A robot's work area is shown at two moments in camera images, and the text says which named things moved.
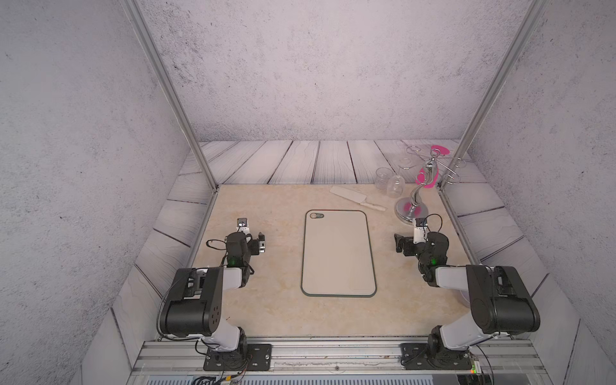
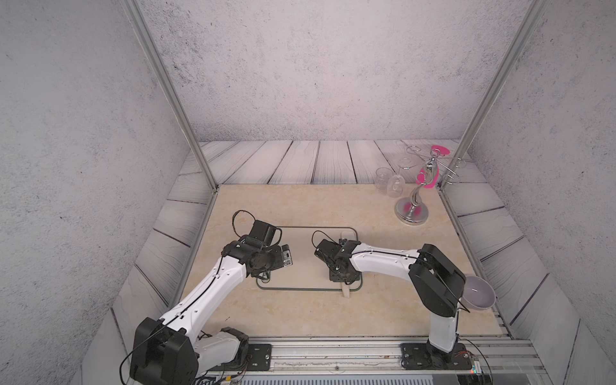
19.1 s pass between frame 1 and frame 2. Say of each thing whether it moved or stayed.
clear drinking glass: stayed
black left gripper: moved
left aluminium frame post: stayed
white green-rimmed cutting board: moved
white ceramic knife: moved
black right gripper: moved
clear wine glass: stayed
